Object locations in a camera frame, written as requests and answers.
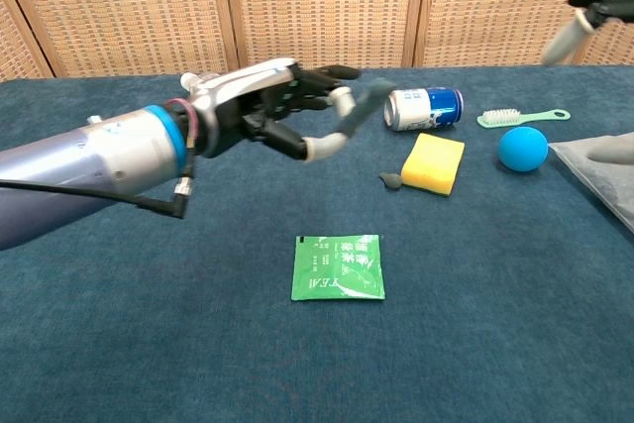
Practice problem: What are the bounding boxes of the woven bamboo screen panel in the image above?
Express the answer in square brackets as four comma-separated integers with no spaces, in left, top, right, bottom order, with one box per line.
[0,0,239,80]
[413,0,634,67]
[220,0,430,70]
[0,0,55,82]

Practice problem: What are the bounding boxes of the blue ball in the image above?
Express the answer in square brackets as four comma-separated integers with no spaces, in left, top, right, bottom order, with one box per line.
[497,126,550,173]

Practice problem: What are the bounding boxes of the blue white drink can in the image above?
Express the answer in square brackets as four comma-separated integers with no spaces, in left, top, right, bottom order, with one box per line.
[383,86,465,133]

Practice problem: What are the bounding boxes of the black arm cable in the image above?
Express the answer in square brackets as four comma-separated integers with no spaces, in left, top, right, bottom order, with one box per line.
[0,138,199,220]

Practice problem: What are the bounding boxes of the blue felt table cloth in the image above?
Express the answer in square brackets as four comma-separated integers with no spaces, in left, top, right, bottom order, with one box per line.
[0,63,634,423]

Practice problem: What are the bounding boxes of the mint green brush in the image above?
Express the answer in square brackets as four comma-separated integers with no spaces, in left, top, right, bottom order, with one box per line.
[476,108,572,130]

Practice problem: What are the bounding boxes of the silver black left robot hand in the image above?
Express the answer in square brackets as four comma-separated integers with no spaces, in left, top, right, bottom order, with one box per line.
[180,58,362,162]

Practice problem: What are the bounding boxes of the clear plastic bag with soil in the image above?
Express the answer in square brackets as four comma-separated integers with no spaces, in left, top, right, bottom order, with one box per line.
[548,131,634,235]

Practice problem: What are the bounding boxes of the small dark grey object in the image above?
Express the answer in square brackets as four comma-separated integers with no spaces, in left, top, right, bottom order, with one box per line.
[378,170,405,192]

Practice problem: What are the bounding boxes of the yellow sponge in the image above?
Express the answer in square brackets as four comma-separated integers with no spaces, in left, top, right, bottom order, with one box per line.
[399,132,467,198]

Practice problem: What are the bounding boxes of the green tea packet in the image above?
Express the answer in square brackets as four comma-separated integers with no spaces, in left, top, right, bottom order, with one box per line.
[289,233,386,302]

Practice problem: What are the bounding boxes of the dark green elongated object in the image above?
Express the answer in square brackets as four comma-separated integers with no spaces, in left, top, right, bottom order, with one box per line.
[336,78,396,137]

